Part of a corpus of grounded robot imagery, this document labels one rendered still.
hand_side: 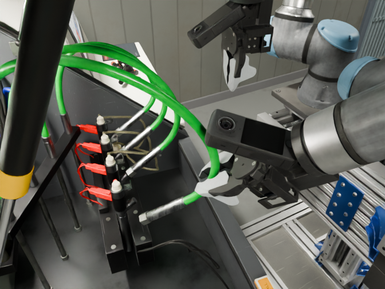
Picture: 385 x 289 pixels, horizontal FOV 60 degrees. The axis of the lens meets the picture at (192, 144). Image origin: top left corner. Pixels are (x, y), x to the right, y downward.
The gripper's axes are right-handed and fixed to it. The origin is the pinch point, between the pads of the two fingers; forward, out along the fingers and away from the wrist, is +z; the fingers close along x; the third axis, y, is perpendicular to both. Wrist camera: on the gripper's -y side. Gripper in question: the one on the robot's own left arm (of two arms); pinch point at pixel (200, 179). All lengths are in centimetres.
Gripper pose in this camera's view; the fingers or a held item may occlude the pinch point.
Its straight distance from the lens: 54.0
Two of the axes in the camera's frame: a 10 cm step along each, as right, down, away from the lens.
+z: -6.2, 3.3, 7.1
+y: 7.4, 5.5, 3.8
